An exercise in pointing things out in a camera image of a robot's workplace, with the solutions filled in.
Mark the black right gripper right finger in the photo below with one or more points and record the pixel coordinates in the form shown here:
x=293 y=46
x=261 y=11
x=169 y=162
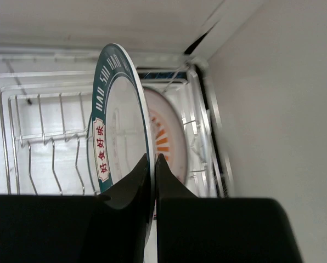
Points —
x=193 y=229

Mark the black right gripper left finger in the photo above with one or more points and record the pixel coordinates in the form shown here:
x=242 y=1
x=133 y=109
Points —
x=110 y=227

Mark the white plate green rim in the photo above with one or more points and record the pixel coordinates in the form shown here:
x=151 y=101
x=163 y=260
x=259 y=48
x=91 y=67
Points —
x=119 y=128

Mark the white plate orange pattern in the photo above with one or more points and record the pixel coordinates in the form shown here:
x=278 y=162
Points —
x=168 y=132

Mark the wire dish rack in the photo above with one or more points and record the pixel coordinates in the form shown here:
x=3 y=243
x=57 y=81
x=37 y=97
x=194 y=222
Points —
x=45 y=105

